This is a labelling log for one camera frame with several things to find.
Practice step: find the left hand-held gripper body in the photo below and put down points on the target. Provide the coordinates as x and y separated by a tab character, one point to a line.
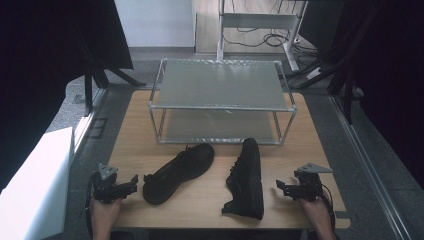
108	188

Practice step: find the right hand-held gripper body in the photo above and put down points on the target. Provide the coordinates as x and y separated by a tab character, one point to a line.
308	186

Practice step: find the black lace-up shoe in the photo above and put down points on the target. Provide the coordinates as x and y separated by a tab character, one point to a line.
246	180
178	173

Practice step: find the grey two-tier shoe rack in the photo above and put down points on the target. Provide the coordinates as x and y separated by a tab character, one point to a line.
220	85

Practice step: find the person's left hand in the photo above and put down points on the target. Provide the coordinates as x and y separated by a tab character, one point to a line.
104	213

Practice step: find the person's right hand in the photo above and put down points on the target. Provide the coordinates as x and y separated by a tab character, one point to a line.
316	211

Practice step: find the black floor hatch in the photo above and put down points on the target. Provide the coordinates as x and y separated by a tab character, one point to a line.
97	128

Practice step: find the white box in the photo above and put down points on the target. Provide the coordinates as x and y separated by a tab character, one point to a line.
33	186

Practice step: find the black metal stand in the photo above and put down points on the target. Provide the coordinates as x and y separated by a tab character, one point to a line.
346	83
89	90

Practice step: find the white power strip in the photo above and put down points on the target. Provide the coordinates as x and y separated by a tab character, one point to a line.
314	73

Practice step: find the black curtain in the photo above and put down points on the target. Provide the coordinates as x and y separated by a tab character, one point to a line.
390	83
43	66

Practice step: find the aluminium floor rail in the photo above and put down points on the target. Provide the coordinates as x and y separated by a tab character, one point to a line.
373	166
87	123

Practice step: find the white metal desk frame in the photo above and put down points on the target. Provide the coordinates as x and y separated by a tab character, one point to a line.
256	20

